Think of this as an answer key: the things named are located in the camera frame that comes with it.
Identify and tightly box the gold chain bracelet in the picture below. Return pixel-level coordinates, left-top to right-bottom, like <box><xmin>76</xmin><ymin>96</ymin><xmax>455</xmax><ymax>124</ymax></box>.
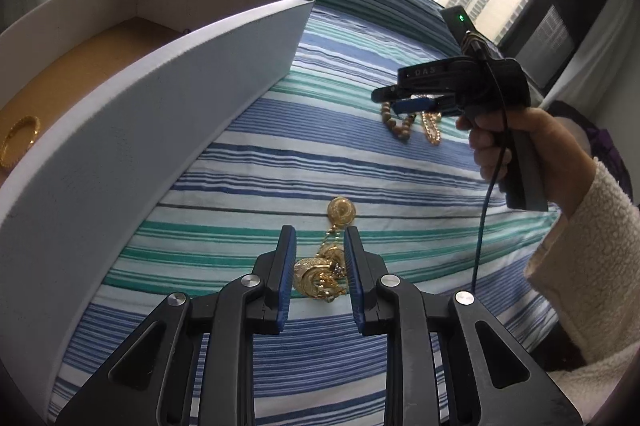
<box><xmin>420</xmin><ymin>108</ymin><xmax>443</xmax><ymax>147</ymax></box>

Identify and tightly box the white cardboard box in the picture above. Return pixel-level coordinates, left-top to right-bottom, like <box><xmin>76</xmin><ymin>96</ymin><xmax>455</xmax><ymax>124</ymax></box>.
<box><xmin>0</xmin><ymin>0</ymin><xmax>316</xmax><ymax>412</ymax></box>

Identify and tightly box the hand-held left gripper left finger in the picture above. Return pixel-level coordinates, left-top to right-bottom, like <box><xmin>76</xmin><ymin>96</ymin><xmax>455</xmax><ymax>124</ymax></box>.
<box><xmin>55</xmin><ymin>225</ymin><xmax>298</xmax><ymax>426</ymax></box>

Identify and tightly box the person's right forearm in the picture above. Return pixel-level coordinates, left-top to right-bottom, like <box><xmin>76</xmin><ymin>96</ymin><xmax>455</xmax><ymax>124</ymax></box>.
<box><xmin>522</xmin><ymin>158</ymin><xmax>640</xmax><ymax>387</ymax></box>

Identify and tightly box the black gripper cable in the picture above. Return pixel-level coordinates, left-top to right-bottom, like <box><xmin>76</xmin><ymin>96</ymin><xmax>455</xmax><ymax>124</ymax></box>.
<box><xmin>467</xmin><ymin>36</ymin><xmax>511</xmax><ymax>294</ymax></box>

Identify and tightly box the wooden bead bracelet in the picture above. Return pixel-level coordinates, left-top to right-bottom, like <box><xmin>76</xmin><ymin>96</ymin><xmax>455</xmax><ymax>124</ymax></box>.
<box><xmin>380</xmin><ymin>100</ymin><xmax>418</xmax><ymax>145</ymax></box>

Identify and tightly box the gold bangle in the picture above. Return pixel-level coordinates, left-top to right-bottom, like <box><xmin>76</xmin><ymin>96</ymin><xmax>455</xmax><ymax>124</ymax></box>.
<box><xmin>0</xmin><ymin>116</ymin><xmax>41</xmax><ymax>171</ymax></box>

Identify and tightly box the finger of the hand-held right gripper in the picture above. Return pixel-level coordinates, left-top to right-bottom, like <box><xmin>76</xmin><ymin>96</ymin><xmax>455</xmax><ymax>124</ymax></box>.
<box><xmin>391</xmin><ymin>97</ymin><xmax>453</xmax><ymax>115</ymax></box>
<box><xmin>371</xmin><ymin>86</ymin><xmax>426</xmax><ymax>102</ymax></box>

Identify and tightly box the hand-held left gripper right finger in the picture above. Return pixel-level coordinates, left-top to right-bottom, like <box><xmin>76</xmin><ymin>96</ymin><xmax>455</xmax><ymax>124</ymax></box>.
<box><xmin>343</xmin><ymin>226</ymin><xmax>583</xmax><ymax>426</ymax></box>

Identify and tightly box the dark purple cloth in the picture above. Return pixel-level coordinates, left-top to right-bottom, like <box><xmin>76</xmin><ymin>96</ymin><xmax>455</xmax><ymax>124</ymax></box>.
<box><xmin>547</xmin><ymin>100</ymin><xmax>633</xmax><ymax>201</ymax></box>

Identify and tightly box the gold pendant necklace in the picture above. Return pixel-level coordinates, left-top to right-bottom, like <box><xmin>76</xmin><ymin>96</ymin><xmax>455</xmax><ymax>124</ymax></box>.
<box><xmin>292</xmin><ymin>198</ymin><xmax>357</xmax><ymax>304</ymax></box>

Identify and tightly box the blue green striped bed sheet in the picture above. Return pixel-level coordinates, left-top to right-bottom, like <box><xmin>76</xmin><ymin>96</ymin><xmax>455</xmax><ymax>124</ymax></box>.
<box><xmin>50</xmin><ymin>0</ymin><xmax>566</xmax><ymax>426</ymax></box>

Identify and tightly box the person's right hand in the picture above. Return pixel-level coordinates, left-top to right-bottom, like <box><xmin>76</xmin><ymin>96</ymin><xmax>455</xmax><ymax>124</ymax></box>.
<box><xmin>455</xmin><ymin>108</ymin><xmax>601</xmax><ymax>227</ymax></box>

